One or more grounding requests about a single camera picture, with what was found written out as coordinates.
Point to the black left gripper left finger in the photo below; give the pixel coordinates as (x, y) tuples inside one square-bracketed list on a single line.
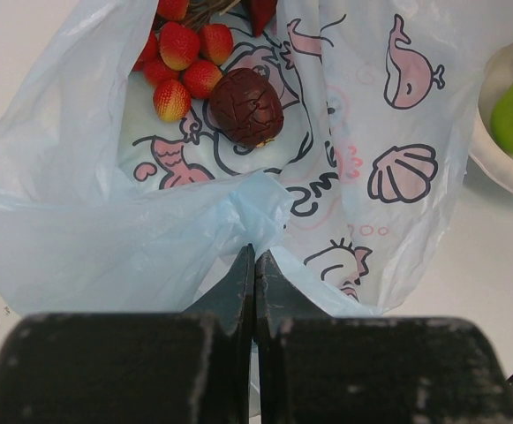
[(221, 387)]

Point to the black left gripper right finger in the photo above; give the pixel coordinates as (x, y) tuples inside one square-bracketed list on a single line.
[(276, 299)]

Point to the light blue printed plastic bag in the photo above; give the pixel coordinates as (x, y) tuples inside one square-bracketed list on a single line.
[(104, 207)]

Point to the red fake strawberry bunch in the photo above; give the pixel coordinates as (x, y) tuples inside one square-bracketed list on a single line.
[(183, 55)]

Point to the dark red fake fruit slice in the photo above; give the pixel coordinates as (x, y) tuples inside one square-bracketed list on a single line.
[(260, 12)]

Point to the white paper plate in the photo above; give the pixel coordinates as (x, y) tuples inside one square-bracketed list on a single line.
[(490, 156)]

